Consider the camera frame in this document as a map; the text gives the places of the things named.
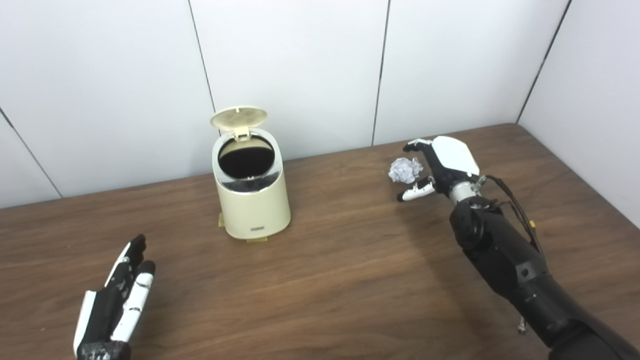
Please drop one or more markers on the cream-colored bin body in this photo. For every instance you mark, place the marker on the cream-colored bin body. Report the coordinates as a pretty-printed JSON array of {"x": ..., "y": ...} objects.
[{"x": 255, "y": 210}]

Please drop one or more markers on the white paper ball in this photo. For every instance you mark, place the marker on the white paper ball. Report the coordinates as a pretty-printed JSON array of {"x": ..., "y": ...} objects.
[{"x": 406, "y": 170}]

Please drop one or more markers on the round cream bin lid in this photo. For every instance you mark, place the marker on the round cream bin lid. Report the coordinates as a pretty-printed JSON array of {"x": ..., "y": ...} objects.
[{"x": 238, "y": 117}]

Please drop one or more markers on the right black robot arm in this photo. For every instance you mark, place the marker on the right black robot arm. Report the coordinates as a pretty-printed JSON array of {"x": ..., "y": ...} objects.
[{"x": 515, "y": 265}]

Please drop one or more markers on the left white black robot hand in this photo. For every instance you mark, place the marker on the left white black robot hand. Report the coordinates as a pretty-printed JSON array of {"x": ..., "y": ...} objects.
[{"x": 102, "y": 315}]

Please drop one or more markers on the wide yellow tape strip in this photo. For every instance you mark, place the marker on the wide yellow tape strip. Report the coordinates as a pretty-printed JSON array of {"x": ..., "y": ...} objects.
[{"x": 257, "y": 240}]

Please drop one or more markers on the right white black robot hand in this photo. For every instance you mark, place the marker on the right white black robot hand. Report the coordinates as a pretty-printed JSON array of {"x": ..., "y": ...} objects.
[{"x": 452, "y": 157}]

